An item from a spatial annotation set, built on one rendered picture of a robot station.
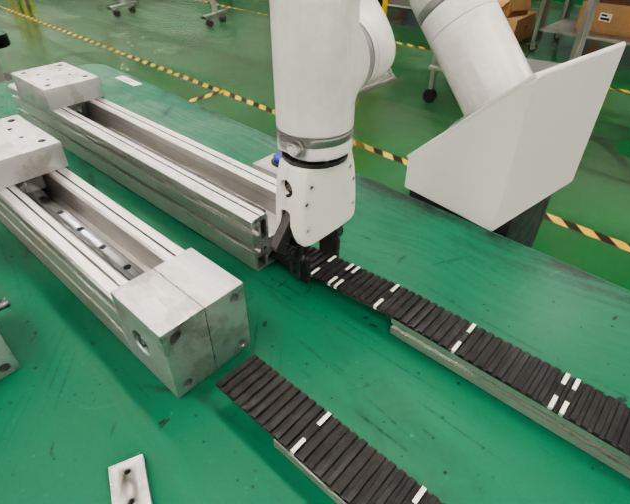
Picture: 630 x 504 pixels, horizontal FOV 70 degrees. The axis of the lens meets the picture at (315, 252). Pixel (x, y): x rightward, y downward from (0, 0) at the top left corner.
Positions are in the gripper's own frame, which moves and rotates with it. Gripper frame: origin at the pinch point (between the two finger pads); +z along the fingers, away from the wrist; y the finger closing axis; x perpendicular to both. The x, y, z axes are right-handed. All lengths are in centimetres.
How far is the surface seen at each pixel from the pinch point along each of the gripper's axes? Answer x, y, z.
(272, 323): -2.2, -10.3, 3.0
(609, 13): 72, 470, 43
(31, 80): 71, -5, -10
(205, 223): 17.1, -5.0, -0.2
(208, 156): 25.1, 2.7, -5.5
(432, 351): -19.3, -2.1, 1.8
